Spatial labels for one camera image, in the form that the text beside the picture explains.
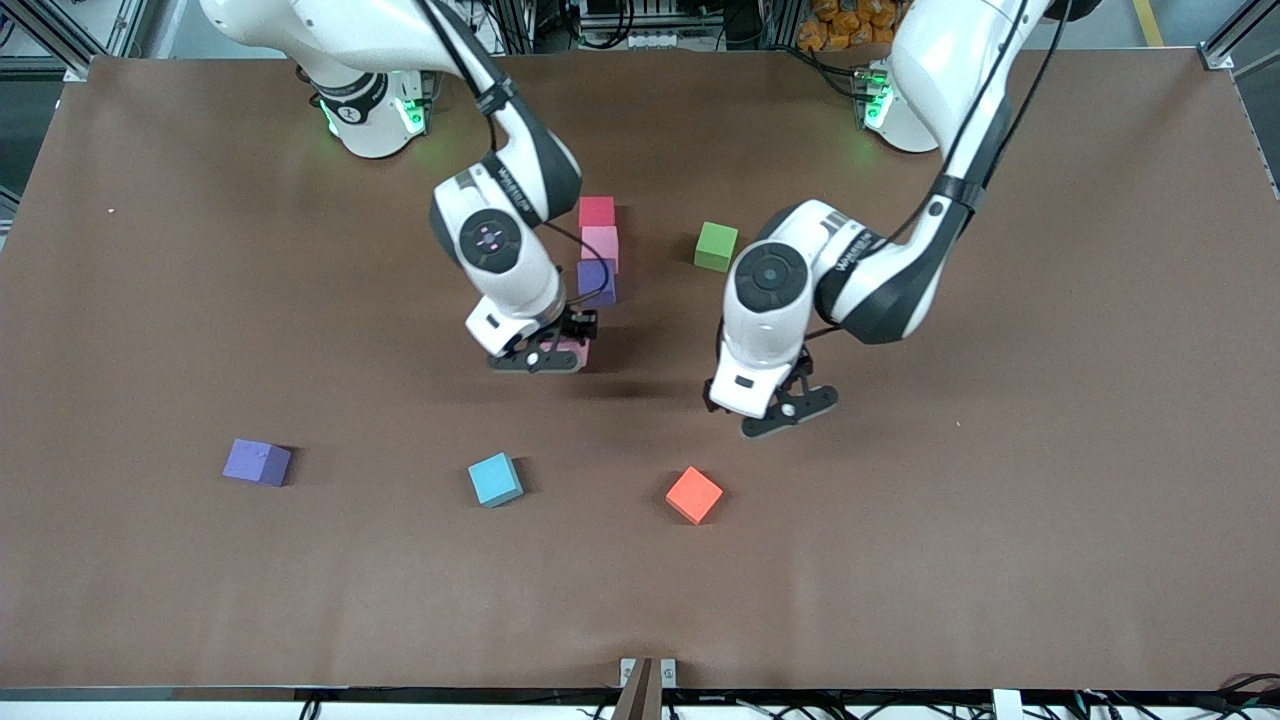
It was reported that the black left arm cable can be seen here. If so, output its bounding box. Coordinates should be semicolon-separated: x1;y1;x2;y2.
805;0;1063;341

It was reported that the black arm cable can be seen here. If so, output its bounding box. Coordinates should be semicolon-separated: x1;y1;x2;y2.
805;0;1063;341
415;0;614;309

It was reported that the black equipment rack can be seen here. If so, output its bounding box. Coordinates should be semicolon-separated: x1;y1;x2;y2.
500;0;801;53

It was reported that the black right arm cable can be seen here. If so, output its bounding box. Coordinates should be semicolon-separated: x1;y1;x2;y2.
415;0;614;309

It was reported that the pink foam cube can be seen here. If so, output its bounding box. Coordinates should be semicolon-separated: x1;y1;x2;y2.
540;335;592;373
581;226;621;274

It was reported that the cyan foam cube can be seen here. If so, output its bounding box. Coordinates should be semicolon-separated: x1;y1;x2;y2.
468;452;525;509

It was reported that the purple foam cube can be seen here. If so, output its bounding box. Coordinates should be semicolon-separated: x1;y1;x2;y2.
576;259;618;308
222;438;293;488

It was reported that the black cable bundle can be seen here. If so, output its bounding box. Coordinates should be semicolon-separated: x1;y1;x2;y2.
1070;672;1280;720

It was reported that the pile of orange objects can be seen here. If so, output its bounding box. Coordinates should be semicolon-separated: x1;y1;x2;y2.
800;0;898;53

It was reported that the aluminium frame profile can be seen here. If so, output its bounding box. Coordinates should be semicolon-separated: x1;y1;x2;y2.
0;0;93;83
1198;0;1280;201

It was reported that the green foam cube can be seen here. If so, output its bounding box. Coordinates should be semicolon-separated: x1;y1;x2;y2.
694;221;740;273

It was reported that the orange foam cube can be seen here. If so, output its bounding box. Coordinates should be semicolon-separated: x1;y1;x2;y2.
665;466;724;526

